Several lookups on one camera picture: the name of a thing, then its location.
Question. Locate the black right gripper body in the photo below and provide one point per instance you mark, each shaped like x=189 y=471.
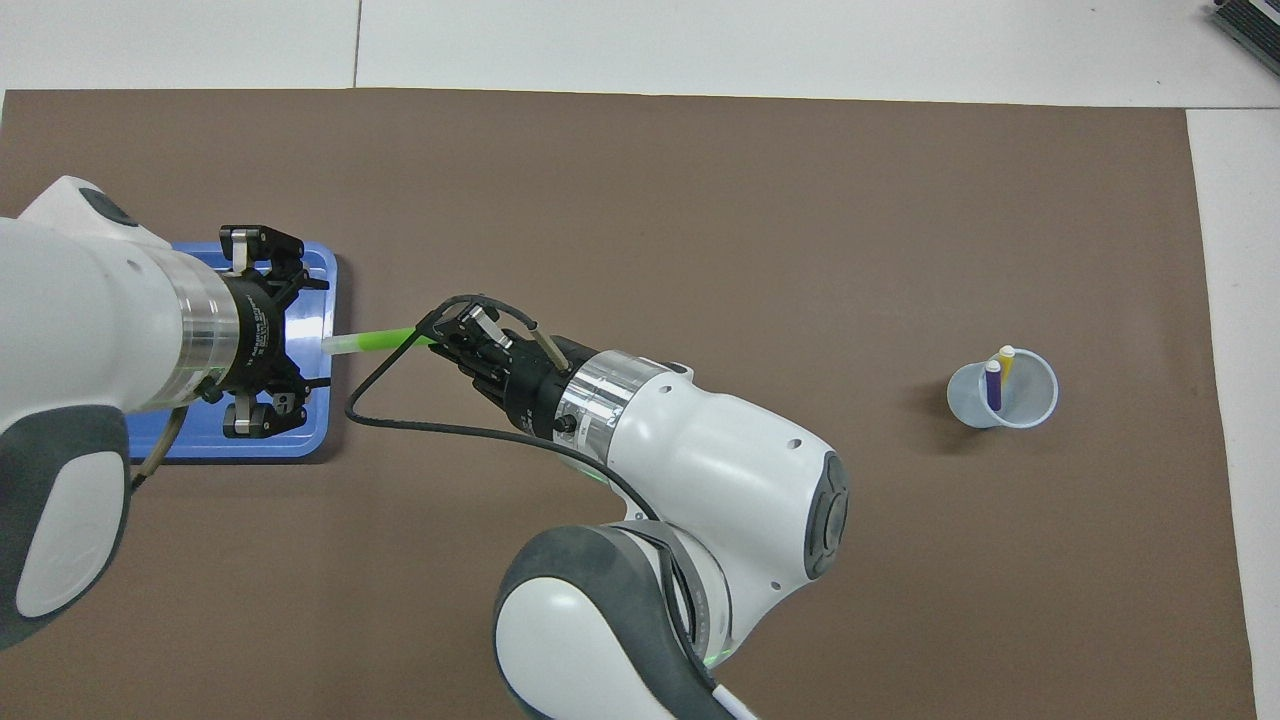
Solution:
x=530 y=385

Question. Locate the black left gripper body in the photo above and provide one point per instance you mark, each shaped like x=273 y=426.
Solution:
x=260 y=335

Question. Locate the green marker pen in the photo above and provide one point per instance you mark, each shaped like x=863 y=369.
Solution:
x=375 y=341

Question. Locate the purple marker pen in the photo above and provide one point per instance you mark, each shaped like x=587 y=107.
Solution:
x=993 y=385

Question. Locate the yellow marker pen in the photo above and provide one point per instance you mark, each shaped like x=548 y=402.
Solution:
x=1005 y=360

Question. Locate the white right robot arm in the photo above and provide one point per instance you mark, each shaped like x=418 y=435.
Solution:
x=700 y=480

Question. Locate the blue plastic tray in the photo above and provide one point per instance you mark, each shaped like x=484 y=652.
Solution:
x=310 y=300

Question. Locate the brown table mat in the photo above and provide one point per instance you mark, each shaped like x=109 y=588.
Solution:
x=700 y=200

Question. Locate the translucent plastic cup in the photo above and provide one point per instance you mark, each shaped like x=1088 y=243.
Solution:
x=965 y=405

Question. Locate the grey ribbed device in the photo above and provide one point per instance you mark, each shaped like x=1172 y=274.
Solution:
x=1255 y=20

